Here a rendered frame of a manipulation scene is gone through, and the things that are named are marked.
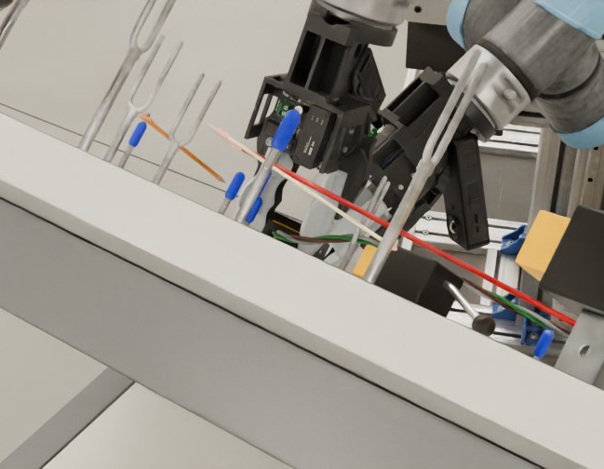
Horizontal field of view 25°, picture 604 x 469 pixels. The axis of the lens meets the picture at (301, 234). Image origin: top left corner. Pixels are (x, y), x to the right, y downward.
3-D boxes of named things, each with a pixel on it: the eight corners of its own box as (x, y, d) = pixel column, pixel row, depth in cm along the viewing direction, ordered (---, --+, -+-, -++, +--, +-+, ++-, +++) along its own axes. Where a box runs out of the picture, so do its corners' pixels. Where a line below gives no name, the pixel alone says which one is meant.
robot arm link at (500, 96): (506, 91, 132) (545, 113, 124) (472, 124, 132) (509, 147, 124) (463, 37, 128) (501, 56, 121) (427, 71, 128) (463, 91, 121)
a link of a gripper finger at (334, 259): (282, 240, 125) (355, 171, 125) (321, 280, 128) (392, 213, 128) (292, 252, 122) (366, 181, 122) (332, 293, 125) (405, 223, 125)
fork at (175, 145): (105, 237, 98) (196, 67, 100) (117, 244, 100) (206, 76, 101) (127, 247, 97) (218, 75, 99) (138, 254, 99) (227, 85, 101)
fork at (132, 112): (58, 209, 92) (155, 27, 93) (72, 217, 93) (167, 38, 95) (79, 220, 91) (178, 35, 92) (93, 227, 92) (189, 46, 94)
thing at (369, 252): (367, 279, 83) (382, 249, 84) (351, 273, 84) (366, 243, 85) (393, 296, 85) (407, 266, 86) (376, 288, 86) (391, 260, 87)
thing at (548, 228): (545, 274, 57) (572, 219, 57) (512, 261, 58) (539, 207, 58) (584, 303, 59) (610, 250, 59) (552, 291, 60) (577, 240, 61)
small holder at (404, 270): (435, 392, 76) (490, 278, 77) (325, 341, 82) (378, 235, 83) (476, 416, 79) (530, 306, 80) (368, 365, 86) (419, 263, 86)
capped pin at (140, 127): (94, 235, 109) (156, 118, 110) (94, 234, 107) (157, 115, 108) (77, 227, 108) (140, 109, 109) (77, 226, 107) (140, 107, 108)
